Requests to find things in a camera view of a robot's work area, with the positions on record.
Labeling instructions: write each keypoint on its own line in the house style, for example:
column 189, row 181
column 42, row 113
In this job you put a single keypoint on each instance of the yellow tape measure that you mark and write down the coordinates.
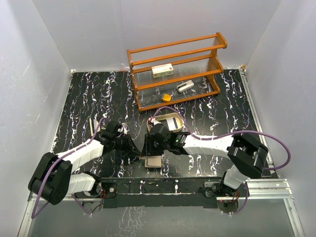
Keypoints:
column 166, row 97

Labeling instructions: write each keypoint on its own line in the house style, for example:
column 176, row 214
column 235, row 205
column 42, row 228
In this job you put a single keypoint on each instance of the white red paper box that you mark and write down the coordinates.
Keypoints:
column 162, row 70

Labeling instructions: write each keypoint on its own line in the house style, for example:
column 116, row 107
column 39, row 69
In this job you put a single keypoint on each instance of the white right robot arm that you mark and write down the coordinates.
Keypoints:
column 247, row 154

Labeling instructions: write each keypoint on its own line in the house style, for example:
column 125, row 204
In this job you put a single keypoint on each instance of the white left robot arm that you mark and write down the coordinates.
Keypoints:
column 54, row 177

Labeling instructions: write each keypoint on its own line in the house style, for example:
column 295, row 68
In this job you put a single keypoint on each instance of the white stapler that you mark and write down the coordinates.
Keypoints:
column 185, row 86

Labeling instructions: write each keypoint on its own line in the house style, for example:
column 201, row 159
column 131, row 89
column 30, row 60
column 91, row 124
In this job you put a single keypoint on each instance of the card with black stripe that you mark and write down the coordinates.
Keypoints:
column 172, row 124

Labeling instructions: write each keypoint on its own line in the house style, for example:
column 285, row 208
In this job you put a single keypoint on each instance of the black front base bar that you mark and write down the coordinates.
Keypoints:
column 166, row 192

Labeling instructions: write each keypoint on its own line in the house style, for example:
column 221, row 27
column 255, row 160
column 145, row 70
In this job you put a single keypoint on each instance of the orange wooden shelf rack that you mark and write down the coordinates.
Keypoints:
column 192, row 59

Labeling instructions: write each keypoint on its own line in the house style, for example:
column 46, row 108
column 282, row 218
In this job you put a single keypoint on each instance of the beige oval tray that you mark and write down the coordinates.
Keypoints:
column 162, row 119

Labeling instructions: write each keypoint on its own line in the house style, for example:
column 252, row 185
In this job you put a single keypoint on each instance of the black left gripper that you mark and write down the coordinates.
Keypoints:
column 130, row 145

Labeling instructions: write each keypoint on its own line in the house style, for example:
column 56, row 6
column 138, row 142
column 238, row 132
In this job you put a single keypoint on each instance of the cream leather card holder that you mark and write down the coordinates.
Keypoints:
column 152, row 161

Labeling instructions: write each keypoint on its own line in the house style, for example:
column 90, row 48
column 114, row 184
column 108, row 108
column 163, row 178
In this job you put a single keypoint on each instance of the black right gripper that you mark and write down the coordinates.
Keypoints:
column 148, row 149

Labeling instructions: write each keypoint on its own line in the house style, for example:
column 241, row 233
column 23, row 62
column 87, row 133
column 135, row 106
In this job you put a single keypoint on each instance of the aluminium frame rail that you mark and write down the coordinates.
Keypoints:
column 268, row 212

